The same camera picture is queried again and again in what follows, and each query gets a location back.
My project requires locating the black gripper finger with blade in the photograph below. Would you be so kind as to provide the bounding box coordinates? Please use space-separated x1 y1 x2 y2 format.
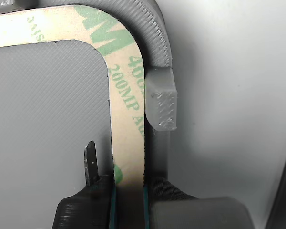
52 140 117 229

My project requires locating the gray box with edge tabs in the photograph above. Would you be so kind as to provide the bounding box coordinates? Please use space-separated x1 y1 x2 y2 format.
0 0 179 229

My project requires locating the beige adhesive frame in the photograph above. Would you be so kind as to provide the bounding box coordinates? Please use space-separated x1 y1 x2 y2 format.
0 3 148 191

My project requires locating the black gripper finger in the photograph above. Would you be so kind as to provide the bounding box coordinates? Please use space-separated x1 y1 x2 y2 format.
143 177 251 229

